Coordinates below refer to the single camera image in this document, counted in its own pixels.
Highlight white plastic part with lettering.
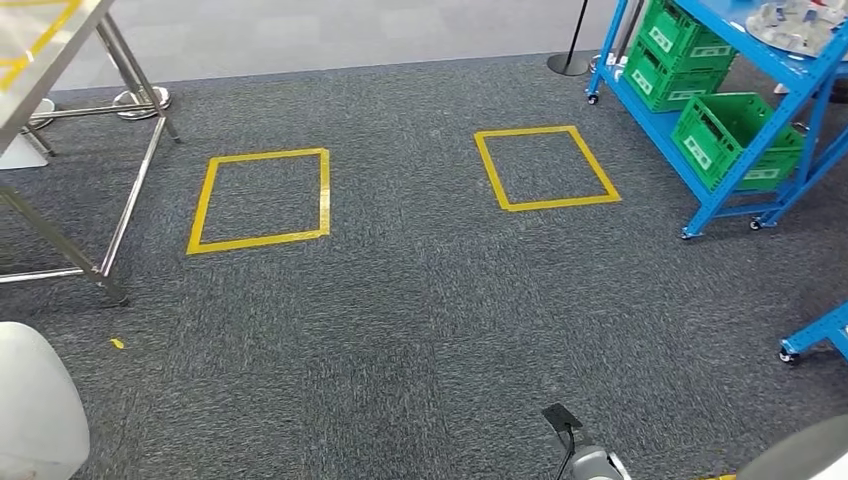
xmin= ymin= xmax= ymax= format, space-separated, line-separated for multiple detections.
xmin=0 ymin=322 xmax=91 ymax=480

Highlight grey metal part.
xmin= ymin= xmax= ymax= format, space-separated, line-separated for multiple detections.
xmin=745 ymin=0 xmax=848 ymax=60

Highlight stainless steel workbench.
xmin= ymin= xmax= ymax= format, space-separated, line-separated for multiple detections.
xmin=0 ymin=0 xmax=183 ymax=307

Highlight yellow floor tape square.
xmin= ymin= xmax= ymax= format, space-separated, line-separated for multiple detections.
xmin=186 ymin=147 xmax=331 ymax=256
xmin=473 ymin=125 xmax=623 ymax=213

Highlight open green plastic crate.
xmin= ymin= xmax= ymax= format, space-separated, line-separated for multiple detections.
xmin=670 ymin=91 xmax=806 ymax=195

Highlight chrome stool base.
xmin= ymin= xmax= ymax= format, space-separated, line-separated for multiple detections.
xmin=112 ymin=86 xmax=172 ymax=122
xmin=19 ymin=97 xmax=58 ymax=134

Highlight black barrier post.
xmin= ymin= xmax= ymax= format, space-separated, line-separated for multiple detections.
xmin=547 ymin=0 xmax=592 ymax=77

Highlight yellow tape frame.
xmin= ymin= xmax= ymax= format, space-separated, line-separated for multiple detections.
xmin=0 ymin=0 xmax=84 ymax=94

